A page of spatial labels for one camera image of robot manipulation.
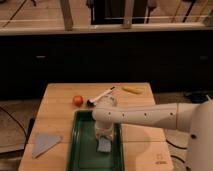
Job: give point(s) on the yellow banana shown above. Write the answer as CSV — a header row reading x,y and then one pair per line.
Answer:
x,y
132,90

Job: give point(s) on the grey-blue sponge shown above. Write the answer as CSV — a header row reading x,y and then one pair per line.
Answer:
x,y
104,144

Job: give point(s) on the orange tomato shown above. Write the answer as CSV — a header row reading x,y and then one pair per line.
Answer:
x,y
78,100

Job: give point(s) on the green tray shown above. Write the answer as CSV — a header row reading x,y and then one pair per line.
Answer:
x,y
82,151

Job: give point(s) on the grey triangular cloth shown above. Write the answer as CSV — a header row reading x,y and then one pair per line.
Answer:
x,y
43,142

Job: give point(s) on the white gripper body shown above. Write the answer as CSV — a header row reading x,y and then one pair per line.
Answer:
x,y
104,129

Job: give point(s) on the dark cabinet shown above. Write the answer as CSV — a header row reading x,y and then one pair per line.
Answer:
x,y
168,60

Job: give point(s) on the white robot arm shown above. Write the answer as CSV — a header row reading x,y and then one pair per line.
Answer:
x,y
195,119

